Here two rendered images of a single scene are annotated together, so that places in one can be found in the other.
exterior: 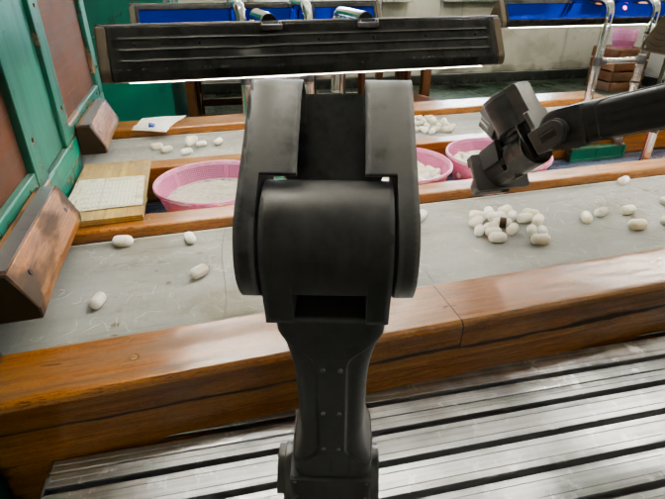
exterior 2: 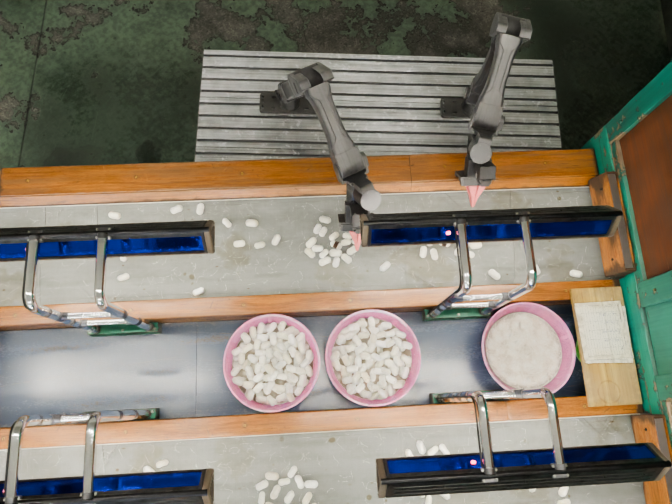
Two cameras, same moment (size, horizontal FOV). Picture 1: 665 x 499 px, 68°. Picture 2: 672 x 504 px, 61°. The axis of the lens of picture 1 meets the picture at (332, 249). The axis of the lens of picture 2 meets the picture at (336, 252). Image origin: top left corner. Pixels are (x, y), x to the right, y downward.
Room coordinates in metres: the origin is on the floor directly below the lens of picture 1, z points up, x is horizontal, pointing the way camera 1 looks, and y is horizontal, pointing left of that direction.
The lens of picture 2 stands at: (1.31, -0.29, 2.36)
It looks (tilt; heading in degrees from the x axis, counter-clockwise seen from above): 75 degrees down; 185
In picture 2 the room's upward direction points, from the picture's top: 8 degrees clockwise
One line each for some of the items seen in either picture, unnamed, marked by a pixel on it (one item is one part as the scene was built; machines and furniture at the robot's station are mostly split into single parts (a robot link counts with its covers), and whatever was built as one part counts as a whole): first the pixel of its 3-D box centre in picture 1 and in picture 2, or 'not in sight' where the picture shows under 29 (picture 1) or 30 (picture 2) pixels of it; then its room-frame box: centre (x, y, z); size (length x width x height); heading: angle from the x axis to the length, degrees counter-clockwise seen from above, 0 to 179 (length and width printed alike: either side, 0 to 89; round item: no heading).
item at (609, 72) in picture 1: (618, 58); not in sight; (5.95, -3.28, 0.32); 0.42 x 0.42 x 0.64; 12
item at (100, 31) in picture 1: (316, 45); (489, 222); (0.81, 0.03, 1.08); 0.62 x 0.08 x 0.07; 106
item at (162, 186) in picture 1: (217, 199); (523, 350); (1.03, 0.26, 0.72); 0.27 x 0.27 x 0.10
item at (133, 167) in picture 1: (110, 189); (604, 345); (0.97, 0.47, 0.77); 0.33 x 0.15 x 0.01; 16
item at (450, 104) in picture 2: not in sight; (473, 103); (0.27, 0.00, 0.71); 0.20 x 0.07 x 0.08; 102
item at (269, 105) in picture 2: not in sight; (289, 98); (0.39, -0.59, 0.71); 0.20 x 0.07 x 0.08; 102
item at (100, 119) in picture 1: (99, 124); (658, 474); (1.29, 0.62, 0.83); 0.30 x 0.06 x 0.07; 16
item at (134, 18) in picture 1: (261, 18); (522, 470); (1.35, 0.18, 1.08); 0.62 x 0.08 x 0.07; 106
